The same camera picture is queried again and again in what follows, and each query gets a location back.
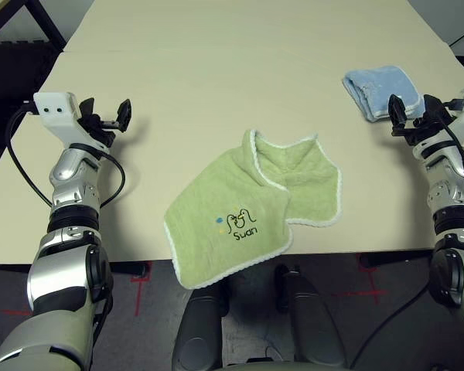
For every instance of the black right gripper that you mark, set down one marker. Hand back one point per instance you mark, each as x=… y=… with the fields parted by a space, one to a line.
x=423 y=129

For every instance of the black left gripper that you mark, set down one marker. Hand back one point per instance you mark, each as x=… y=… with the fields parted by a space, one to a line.
x=102 y=133

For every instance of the green swan towel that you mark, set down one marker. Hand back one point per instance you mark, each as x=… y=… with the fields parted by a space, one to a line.
x=216 y=201

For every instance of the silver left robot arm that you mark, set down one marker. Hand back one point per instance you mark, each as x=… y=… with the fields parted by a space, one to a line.
x=58 y=278

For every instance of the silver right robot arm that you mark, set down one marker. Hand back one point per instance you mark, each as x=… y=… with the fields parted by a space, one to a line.
x=448 y=193

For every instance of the folded blue towel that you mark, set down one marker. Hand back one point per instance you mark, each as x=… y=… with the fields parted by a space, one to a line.
x=383 y=85

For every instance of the black foam floor mat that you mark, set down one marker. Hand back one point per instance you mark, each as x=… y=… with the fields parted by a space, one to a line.
x=7 y=77

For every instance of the black table foot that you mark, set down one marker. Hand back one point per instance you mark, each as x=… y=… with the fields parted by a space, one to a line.
x=131 y=267
x=390 y=258

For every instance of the red floor tape cross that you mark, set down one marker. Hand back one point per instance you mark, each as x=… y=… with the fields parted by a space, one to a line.
x=373 y=286

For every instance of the grey robot waist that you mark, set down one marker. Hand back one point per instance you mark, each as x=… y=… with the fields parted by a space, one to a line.
x=259 y=366

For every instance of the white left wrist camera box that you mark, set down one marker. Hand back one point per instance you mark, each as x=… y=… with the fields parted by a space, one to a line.
x=58 y=112

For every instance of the black metal frame bar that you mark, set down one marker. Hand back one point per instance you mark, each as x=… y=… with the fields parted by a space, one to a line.
x=45 y=24

